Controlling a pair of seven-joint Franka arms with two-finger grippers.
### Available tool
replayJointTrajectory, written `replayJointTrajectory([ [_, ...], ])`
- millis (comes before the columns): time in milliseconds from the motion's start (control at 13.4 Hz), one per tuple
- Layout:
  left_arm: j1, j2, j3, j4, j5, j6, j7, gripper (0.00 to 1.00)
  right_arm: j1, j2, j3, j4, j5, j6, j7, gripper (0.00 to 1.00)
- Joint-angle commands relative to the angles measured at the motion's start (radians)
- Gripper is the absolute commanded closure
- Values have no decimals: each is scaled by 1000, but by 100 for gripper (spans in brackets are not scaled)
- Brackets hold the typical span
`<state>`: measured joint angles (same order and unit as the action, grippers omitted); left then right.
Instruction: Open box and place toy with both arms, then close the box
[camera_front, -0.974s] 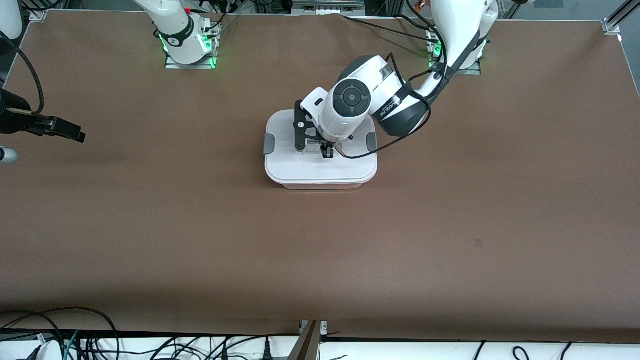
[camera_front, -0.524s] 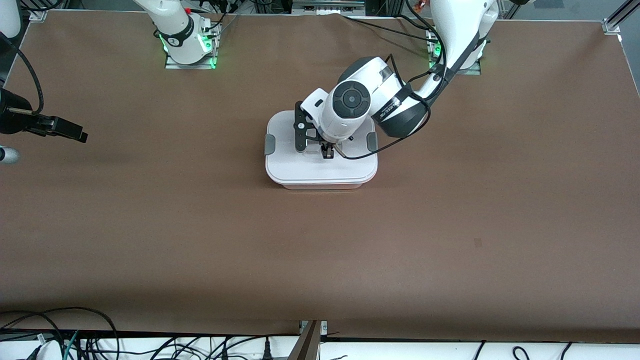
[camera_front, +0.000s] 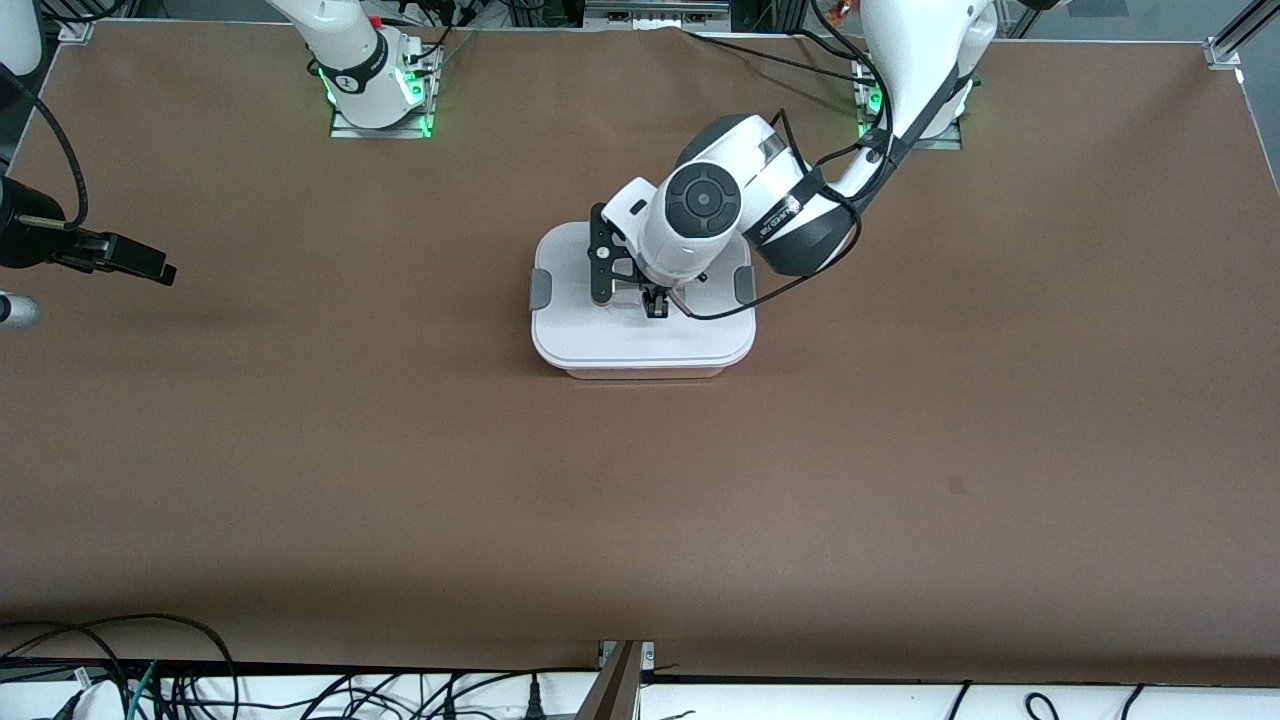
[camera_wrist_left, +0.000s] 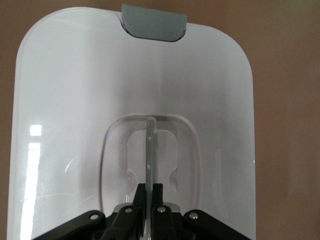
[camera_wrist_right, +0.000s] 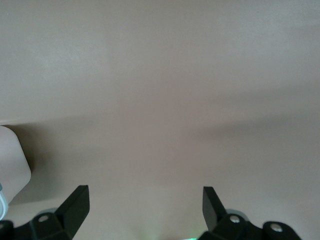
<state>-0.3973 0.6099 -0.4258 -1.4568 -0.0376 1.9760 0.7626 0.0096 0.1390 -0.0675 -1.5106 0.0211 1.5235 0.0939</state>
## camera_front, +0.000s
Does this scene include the green cable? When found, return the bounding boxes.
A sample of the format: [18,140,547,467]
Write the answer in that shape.
[128,660,159,720]

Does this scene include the white shelf board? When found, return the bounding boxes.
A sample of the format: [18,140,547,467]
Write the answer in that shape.
[0,670,1280,720]

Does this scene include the black looped cable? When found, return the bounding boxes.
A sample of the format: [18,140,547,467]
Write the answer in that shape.
[0,613,238,720]

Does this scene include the white lid with grey tabs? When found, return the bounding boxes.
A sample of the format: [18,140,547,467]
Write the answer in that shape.
[529,222,758,369]

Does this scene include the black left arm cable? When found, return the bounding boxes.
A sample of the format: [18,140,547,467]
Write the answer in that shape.
[668,0,901,321]

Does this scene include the pink translucent plastic container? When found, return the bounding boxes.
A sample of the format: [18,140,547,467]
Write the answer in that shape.
[545,360,741,381]

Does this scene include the aluminium frame profile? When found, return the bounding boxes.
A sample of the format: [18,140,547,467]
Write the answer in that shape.
[575,640,656,720]

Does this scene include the black cable bundle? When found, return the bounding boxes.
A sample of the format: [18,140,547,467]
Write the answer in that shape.
[180,665,601,720]

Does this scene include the black base cables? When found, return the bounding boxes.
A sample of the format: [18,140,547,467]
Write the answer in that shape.
[685,28,871,86]

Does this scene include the grey background device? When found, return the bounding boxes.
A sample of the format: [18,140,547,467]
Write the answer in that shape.
[585,0,731,29]

